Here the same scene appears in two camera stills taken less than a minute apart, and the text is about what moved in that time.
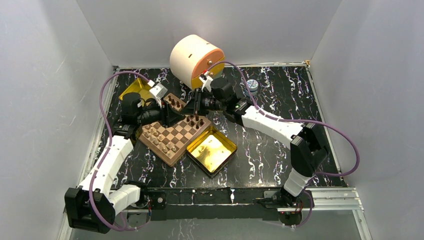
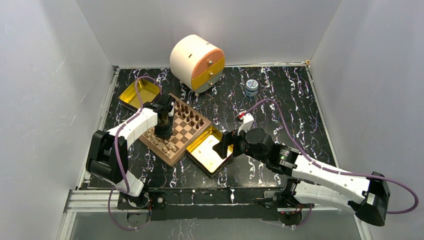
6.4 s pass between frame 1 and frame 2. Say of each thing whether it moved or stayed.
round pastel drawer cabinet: stayed
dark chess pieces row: stayed
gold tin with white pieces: stayed
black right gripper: moved
